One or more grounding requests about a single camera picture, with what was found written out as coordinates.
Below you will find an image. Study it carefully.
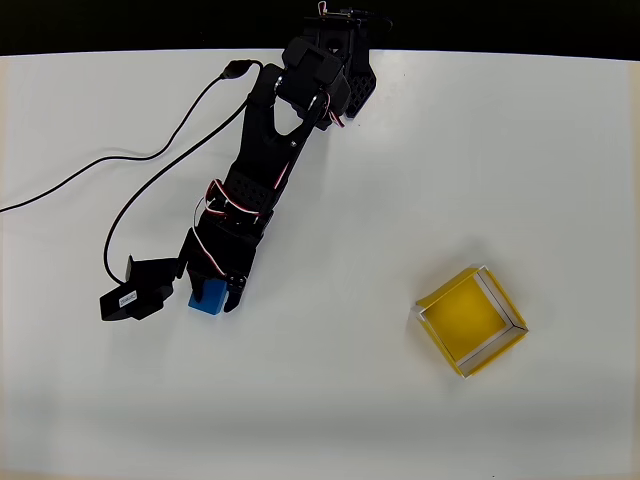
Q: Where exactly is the blue cube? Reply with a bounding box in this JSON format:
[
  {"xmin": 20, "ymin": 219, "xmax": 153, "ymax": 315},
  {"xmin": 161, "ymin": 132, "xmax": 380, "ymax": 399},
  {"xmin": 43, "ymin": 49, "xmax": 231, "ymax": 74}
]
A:
[{"xmin": 187, "ymin": 278, "xmax": 228, "ymax": 317}]

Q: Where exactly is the yellow paper box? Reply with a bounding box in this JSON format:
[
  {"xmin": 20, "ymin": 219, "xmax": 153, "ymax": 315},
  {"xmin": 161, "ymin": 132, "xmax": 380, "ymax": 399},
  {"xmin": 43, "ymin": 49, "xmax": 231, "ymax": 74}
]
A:
[{"xmin": 414, "ymin": 265, "xmax": 530, "ymax": 380}]

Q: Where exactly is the black webcam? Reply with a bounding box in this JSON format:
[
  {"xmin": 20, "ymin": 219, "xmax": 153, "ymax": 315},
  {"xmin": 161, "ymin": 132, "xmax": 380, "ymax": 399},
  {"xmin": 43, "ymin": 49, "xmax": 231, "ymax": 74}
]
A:
[{"xmin": 98, "ymin": 254, "xmax": 184, "ymax": 322}]

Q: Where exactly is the red white servo wire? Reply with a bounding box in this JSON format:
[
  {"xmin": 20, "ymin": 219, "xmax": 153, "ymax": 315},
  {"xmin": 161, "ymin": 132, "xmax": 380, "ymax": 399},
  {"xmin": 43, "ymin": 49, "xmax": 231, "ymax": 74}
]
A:
[
  {"xmin": 206, "ymin": 178, "xmax": 262, "ymax": 221},
  {"xmin": 192, "ymin": 227, "xmax": 227, "ymax": 279}
]

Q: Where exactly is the black webcam cable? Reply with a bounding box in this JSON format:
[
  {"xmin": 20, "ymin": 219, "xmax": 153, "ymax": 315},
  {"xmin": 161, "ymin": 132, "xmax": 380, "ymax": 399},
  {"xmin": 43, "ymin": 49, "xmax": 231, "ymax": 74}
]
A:
[{"xmin": 0, "ymin": 58, "xmax": 264, "ymax": 287}]

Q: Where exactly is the black power cable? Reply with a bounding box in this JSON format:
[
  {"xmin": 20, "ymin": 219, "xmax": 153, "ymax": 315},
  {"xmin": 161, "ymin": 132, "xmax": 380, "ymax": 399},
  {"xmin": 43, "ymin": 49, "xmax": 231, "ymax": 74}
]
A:
[{"xmin": 342, "ymin": 6, "xmax": 394, "ymax": 30}]

